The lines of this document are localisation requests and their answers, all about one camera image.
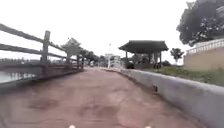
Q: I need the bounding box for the dark roofed shelter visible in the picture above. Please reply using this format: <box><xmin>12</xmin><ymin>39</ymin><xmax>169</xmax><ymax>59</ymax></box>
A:
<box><xmin>118</xmin><ymin>40</ymin><xmax>170</xmax><ymax>70</ymax></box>

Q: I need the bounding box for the red brick path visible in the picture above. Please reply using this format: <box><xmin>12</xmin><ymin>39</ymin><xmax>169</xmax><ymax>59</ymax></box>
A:
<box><xmin>0</xmin><ymin>67</ymin><xmax>201</xmax><ymax>128</ymax></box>

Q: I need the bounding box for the row of trees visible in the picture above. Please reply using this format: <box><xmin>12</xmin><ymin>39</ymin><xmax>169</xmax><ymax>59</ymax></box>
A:
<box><xmin>59</xmin><ymin>37</ymin><xmax>108</xmax><ymax>66</ymax></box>

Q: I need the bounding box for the small tree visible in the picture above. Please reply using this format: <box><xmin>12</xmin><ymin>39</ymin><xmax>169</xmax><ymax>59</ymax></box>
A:
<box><xmin>170</xmin><ymin>47</ymin><xmax>185</xmax><ymax>66</ymax></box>

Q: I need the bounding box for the grass bank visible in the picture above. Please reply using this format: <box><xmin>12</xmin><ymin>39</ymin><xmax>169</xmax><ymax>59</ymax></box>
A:
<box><xmin>146</xmin><ymin>65</ymin><xmax>224</xmax><ymax>88</ymax></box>

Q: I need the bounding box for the grey river water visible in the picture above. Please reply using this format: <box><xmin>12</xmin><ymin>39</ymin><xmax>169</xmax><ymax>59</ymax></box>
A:
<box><xmin>0</xmin><ymin>69</ymin><xmax>38</xmax><ymax>84</ymax></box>

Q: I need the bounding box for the large dark tree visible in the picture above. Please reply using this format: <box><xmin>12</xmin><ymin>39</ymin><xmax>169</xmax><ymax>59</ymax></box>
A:
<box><xmin>176</xmin><ymin>0</ymin><xmax>224</xmax><ymax>48</ymax></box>

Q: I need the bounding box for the wooden post and rail fence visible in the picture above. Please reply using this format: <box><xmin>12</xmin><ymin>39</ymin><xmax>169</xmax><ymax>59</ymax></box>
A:
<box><xmin>0</xmin><ymin>23</ymin><xmax>86</xmax><ymax>82</ymax></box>

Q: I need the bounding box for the grey concrete low wall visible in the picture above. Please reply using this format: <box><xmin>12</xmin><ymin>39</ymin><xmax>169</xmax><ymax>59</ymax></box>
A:
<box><xmin>99</xmin><ymin>67</ymin><xmax>224</xmax><ymax>128</ymax></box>

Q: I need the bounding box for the wall with white railing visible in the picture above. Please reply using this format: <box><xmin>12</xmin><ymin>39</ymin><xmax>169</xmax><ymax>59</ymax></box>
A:
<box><xmin>183</xmin><ymin>38</ymin><xmax>224</xmax><ymax>72</ymax></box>

